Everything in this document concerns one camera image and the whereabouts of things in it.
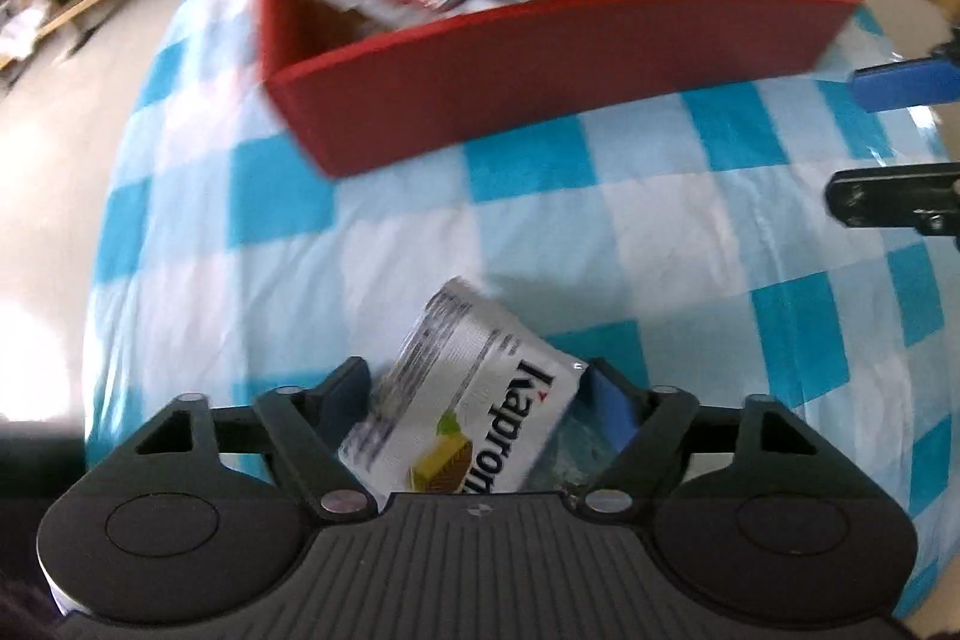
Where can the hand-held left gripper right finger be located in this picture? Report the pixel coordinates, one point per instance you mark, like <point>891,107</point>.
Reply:
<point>609,407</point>

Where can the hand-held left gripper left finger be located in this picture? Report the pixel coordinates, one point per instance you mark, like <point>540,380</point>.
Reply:
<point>349,389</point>

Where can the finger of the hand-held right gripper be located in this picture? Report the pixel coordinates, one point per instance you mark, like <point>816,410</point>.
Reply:
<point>892,194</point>
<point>900,85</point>

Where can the white wafer packet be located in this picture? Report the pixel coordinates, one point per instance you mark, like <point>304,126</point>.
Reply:
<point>480,400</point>

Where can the red cardboard box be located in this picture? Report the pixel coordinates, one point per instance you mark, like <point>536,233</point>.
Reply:
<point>525,70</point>

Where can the blue checkered tablecloth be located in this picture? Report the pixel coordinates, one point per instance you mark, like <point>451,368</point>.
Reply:
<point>600,235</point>

